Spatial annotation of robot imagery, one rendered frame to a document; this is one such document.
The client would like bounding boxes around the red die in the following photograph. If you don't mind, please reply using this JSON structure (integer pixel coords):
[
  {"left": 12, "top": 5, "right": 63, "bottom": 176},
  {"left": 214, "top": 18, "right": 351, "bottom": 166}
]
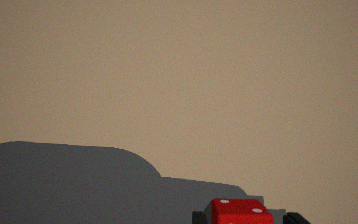
[{"left": 212, "top": 199, "right": 273, "bottom": 224}]

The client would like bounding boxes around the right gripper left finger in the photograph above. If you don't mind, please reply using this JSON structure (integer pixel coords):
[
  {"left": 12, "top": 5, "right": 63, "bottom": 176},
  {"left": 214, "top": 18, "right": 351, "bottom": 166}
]
[{"left": 192, "top": 211, "right": 208, "bottom": 224}]

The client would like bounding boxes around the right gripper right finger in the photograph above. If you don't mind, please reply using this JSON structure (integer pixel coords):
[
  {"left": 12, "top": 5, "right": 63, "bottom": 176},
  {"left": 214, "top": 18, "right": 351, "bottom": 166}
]
[{"left": 283, "top": 212, "right": 311, "bottom": 224}]

